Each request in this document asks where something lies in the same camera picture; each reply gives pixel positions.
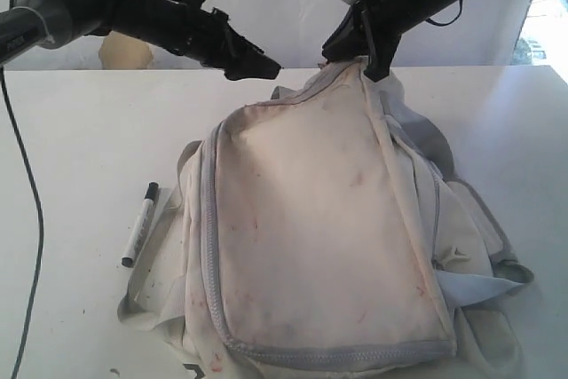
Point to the white fabric backpack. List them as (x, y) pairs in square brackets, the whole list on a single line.
[(326, 234)]

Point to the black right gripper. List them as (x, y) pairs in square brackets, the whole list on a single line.
[(352, 38)]

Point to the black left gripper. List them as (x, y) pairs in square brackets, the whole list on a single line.
[(191, 32)]

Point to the white marker with black cap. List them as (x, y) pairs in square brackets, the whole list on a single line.
[(141, 226)]

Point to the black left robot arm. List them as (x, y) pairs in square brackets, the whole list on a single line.
[(52, 24)]

